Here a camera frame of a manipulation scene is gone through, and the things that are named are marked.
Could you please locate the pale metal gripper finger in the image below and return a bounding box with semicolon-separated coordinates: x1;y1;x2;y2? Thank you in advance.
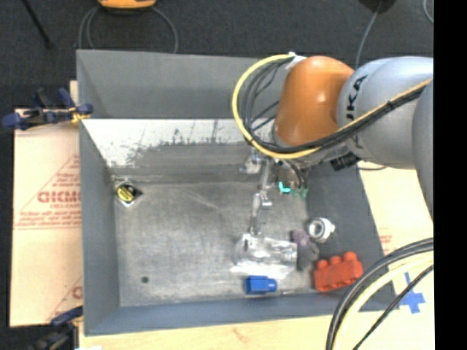
239;147;264;175
249;191;273;237

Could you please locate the clear plastic packet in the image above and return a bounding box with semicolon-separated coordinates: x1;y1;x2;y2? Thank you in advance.
229;232;298;281

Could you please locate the purple and grey toy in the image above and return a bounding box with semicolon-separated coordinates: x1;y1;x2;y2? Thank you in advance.
290;229;320;271

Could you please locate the blue plastic block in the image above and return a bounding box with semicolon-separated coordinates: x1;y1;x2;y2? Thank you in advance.
244;275;279;295

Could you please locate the grey metal bin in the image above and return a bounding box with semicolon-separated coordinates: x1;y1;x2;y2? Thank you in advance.
75;49;399;337

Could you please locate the orange-red toy brick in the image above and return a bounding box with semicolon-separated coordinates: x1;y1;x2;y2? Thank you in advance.
313;251;365;292

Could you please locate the black and yellow round packet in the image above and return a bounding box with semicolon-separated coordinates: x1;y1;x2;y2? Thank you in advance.
114;180;143;209

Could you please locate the brown cardboard board red print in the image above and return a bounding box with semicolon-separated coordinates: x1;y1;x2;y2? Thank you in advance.
9;80;434;328

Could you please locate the black cylinder on white bracket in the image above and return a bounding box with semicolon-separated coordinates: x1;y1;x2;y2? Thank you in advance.
329;153;359;171

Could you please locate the white plastic ring fitting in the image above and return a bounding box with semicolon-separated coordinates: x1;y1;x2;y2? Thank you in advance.
306;217;336;244

